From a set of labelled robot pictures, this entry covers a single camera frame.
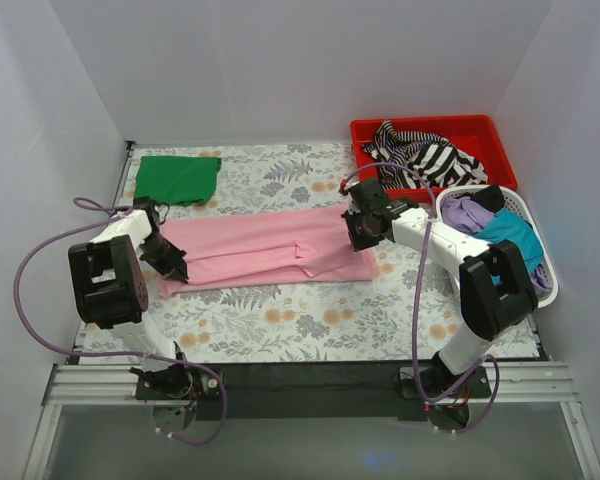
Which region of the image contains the pink t-shirt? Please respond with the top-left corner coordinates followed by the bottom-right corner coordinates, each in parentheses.
top-left (157, 205), bottom-right (377, 297)

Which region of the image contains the green t-shirt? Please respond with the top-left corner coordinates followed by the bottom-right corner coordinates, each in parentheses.
top-left (134, 156), bottom-right (222, 206)

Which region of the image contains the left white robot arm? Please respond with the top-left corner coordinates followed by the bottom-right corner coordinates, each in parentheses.
top-left (68, 203), bottom-right (193, 400)

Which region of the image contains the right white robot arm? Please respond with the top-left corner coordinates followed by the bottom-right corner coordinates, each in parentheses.
top-left (340, 178), bottom-right (539, 398)

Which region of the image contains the black white striped shirt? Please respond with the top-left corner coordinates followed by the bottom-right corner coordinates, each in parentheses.
top-left (362, 120), bottom-right (489, 190)

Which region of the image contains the floral table mat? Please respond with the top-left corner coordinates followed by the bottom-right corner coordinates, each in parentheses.
top-left (72, 142), bottom-right (541, 364)

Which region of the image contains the lavender t-shirt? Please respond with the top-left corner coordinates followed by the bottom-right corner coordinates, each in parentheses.
top-left (441, 197), bottom-right (495, 235)

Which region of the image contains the black garment in basket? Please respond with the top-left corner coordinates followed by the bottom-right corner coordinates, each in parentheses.
top-left (471, 184), bottom-right (505, 214)

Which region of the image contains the red plastic bin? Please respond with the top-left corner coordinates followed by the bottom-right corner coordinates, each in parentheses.
top-left (350, 115), bottom-right (518, 190)

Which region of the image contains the teal t-shirt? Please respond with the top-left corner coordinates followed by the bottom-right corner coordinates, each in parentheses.
top-left (474, 209), bottom-right (544, 274)

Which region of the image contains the white laundry basket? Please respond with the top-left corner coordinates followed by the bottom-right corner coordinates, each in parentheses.
top-left (434, 183), bottom-right (560, 312)

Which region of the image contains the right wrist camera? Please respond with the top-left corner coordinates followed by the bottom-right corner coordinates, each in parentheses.
top-left (339, 180), bottom-right (361, 213)

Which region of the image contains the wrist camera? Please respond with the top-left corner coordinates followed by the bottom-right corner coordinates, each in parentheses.
top-left (133, 196), bottom-right (170, 225)
top-left (339, 180), bottom-right (361, 213)

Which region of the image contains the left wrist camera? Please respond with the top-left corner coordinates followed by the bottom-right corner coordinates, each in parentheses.
top-left (133, 196), bottom-right (170, 225)

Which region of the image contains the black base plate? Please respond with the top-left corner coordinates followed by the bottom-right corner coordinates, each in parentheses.
top-left (135, 360), bottom-right (501, 424)

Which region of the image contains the aluminium frame rail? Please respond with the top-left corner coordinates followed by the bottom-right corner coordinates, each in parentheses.
top-left (23, 361), bottom-right (600, 479)

